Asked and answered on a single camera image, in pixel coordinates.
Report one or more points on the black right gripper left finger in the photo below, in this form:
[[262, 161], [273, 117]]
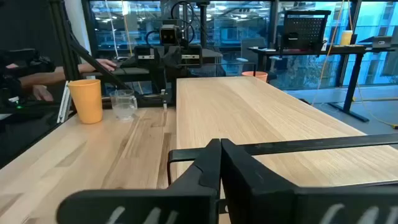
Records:
[[192, 199]]

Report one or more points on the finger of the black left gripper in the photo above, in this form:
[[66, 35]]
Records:
[[144, 56], [191, 56]]

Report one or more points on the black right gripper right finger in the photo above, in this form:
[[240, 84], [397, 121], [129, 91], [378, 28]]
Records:
[[258, 199]]

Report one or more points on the terracotta pink plastic cup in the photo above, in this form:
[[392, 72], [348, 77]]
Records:
[[255, 75]]

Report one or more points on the yellow plastic cup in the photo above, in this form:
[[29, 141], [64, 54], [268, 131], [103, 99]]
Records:
[[87, 102]]

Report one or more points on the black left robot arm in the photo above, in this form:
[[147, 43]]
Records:
[[174, 79]]

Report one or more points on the grey desk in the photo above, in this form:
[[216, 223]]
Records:
[[133, 71]]

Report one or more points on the person's hand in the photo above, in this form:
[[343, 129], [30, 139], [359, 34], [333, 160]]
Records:
[[106, 64], [43, 92]]

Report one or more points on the clear glass mug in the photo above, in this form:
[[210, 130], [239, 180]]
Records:
[[123, 107]]

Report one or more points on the person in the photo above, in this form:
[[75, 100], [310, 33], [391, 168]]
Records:
[[40, 77]]

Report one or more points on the black pegboard organizer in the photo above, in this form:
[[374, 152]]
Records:
[[306, 29]]

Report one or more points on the black standing desk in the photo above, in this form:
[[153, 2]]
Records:
[[351, 77]]

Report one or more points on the yellow container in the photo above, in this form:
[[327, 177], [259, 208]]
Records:
[[346, 38]]

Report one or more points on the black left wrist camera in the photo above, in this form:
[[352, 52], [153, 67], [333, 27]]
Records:
[[169, 35]]

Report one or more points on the silver aluminium bracket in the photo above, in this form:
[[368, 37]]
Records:
[[64, 102]]

